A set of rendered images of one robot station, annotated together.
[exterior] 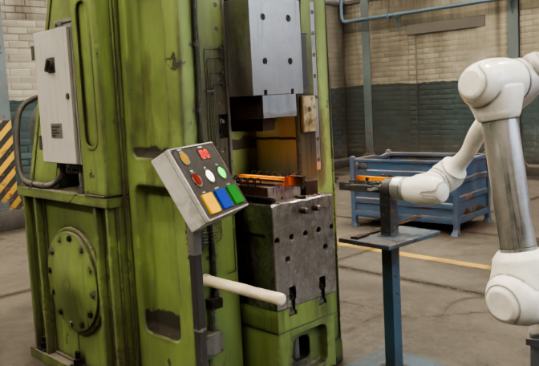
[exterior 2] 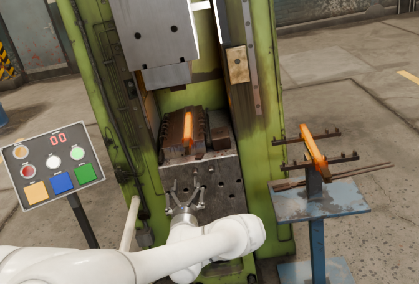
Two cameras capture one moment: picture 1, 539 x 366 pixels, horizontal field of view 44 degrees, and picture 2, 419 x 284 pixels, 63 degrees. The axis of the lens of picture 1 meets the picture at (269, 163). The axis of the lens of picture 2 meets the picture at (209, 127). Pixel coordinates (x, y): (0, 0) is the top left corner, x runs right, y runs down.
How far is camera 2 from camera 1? 2.32 m
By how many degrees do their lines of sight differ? 49
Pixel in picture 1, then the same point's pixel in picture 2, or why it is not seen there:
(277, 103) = (161, 74)
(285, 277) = not seen: hidden behind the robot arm
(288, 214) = (178, 174)
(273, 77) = (151, 50)
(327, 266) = (235, 211)
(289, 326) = not seen: hidden behind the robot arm
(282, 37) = (158, 4)
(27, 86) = not seen: outside the picture
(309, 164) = (244, 111)
